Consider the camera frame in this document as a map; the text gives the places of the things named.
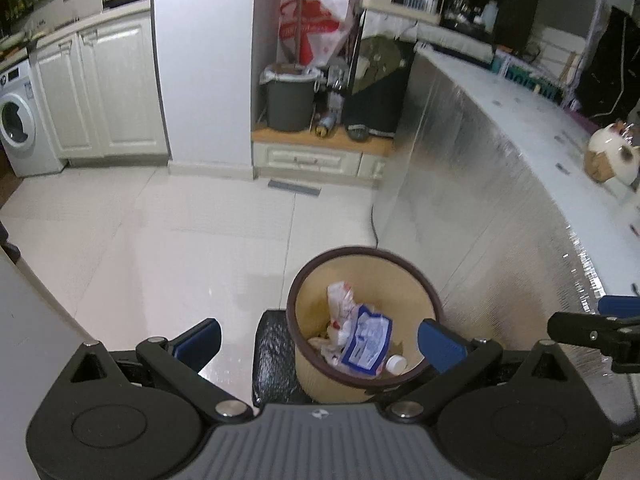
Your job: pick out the small black bowl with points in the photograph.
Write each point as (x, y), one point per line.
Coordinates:
(357, 133)

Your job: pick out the white washing machine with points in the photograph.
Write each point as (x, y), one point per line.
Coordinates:
(20, 125)

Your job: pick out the spray can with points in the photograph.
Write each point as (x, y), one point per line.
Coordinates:
(327, 122)

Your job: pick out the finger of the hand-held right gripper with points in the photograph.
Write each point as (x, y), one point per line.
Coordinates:
(575, 327)
(620, 304)

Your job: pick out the white kitchen cabinets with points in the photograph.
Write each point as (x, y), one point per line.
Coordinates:
(110, 85)

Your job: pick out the clear plastic bag red print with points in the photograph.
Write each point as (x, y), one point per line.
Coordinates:
(340, 302)

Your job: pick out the blue and white wrapper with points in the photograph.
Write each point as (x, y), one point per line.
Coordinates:
(367, 340)

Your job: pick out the red and white plastic bag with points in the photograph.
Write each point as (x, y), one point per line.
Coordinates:
(315, 20)

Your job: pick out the white side cabinet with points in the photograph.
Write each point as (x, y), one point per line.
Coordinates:
(30, 335)

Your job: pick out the beige bin with brown rim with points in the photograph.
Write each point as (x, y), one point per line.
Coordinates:
(320, 385)

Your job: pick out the white cat-shaped ceramic jar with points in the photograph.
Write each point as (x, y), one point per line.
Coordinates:
(622, 152)

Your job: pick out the black jacket with white trim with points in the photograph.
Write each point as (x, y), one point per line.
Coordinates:
(605, 70)

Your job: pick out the black textured mat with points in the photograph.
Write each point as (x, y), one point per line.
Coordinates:
(272, 360)

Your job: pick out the white tissue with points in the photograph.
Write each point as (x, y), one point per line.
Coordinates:
(325, 347)

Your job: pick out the clear plastic bottle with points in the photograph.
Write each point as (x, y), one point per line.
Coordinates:
(396, 364)

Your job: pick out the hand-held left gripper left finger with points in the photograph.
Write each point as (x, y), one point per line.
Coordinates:
(200, 342)

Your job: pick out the grey trash bin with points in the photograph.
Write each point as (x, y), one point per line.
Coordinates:
(290, 102)

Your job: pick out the white heart-print table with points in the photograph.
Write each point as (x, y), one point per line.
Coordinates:
(500, 185)

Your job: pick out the low white drawer cabinet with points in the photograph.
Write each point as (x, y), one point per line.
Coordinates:
(310, 160)

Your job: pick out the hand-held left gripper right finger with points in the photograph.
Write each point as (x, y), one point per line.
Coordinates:
(440, 345)

